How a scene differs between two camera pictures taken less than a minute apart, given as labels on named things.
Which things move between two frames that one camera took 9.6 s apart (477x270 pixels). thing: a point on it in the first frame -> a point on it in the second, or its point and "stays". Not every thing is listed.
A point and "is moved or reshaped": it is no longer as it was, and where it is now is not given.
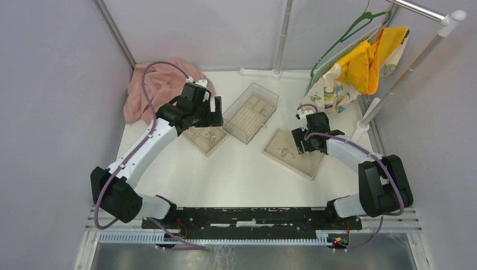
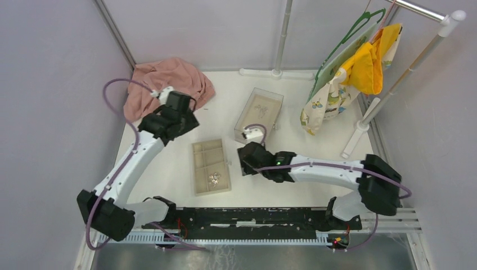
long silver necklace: x=210 y=136 -> x=214 y=179
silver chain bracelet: x=284 y=151 is moved or reshaped
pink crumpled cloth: x=154 y=84 stays
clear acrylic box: x=249 y=113 is moved or reshaped
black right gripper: x=299 y=135 -> x=246 y=169
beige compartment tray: x=206 y=139 -> x=210 y=170
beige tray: x=281 y=148 -> x=261 y=109
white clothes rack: x=449 y=20 stays
